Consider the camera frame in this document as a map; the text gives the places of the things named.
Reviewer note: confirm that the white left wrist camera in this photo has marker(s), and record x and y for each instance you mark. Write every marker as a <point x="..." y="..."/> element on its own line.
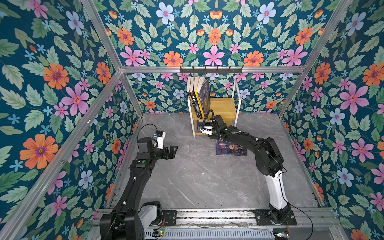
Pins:
<point x="160" y="137"/>

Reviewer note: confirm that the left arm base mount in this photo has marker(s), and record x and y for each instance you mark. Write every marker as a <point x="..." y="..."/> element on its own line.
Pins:
<point x="162" y="218"/>

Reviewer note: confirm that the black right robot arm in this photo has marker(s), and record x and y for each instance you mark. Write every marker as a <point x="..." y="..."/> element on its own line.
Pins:
<point x="269" y="162"/>

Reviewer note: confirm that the yellow cartoon book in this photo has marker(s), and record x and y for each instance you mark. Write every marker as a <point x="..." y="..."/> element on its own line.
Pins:
<point x="196" y="85"/>

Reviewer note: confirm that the navy book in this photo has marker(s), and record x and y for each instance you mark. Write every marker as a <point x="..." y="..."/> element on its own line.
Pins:
<point x="199" y="126"/>

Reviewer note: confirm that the black wall hook rail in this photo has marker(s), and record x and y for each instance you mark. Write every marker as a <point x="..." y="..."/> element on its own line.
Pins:
<point x="210" y="70"/>

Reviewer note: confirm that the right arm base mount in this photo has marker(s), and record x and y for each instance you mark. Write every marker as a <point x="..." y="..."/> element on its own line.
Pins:
<point x="274" y="218"/>

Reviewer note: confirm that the purple portrait book top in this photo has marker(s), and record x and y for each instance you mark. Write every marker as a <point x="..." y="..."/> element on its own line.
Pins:
<point x="204" y="96"/>

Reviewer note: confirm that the black book standing on shelf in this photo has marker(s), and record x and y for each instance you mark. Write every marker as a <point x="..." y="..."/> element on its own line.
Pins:
<point x="189" y="93"/>

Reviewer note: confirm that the purple book underneath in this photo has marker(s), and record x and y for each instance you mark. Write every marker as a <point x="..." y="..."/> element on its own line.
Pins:
<point x="225" y="148"/>

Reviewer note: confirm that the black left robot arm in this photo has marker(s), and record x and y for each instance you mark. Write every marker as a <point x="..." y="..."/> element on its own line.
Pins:
<point x="128" y="221"/>

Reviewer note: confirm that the aluminium front rail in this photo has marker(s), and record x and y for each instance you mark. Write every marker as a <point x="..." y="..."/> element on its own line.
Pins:
<point x="245" y="218"/>

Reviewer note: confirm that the black wolf cover book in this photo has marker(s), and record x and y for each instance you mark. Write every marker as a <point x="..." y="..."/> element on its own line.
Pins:
<point x="195" y="102"/>

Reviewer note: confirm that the wooden white frame shelf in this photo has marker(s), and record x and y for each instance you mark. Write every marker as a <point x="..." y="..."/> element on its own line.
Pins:
<point x="221" y="106"/>

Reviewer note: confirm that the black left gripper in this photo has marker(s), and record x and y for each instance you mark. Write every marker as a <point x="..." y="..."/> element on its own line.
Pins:
<point x="166" y="156"/>

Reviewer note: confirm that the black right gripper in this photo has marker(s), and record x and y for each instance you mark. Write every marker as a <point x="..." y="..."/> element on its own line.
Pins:
<point x="213" y="136"/>

